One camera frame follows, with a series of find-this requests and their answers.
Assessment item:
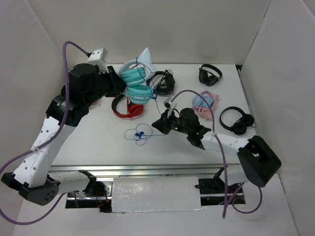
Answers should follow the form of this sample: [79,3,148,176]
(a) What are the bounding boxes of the teal cat-ear headphones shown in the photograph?
[118,48,157,105]

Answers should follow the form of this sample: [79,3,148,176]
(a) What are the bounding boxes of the blue earphones with cable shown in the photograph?
[123,57,168,146]

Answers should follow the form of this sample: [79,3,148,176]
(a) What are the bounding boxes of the white taped cover plate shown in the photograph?
[111,177,202,213]

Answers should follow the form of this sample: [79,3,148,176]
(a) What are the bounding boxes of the pink and blue headphones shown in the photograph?
[192,90,219,120]

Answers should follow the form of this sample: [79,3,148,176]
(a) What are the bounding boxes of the black thin-band headphones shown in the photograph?
[219,106,255,135]

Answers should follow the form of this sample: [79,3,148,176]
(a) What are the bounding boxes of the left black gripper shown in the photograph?
[84,65,128,106]

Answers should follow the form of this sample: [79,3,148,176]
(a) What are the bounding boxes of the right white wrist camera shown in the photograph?
[163,97,178,118]

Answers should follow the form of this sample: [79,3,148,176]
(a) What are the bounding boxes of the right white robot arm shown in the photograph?
[152,108,282,193]

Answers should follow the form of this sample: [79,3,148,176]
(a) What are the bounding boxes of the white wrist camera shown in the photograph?
[87,48,109,63]
[163,97,178,118]

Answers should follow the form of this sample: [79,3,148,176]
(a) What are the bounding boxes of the black on-ear headphones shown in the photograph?
[198,64,222,87]

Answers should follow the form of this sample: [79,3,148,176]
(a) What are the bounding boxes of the red and black headphones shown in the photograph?
[111,94,144,118]

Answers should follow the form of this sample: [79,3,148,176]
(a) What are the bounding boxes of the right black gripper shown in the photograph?
[152,109,190,135]

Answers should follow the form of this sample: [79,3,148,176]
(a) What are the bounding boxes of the aluminium rail frame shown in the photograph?
[49,64,254,177]

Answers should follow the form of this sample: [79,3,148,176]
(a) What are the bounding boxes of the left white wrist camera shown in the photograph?
[87,48,109,63]

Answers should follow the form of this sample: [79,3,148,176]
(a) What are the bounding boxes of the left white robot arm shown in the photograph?
[1,63,126,206]

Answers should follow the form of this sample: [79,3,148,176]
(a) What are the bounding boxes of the black headset with cable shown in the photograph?
[146,70,175,95]

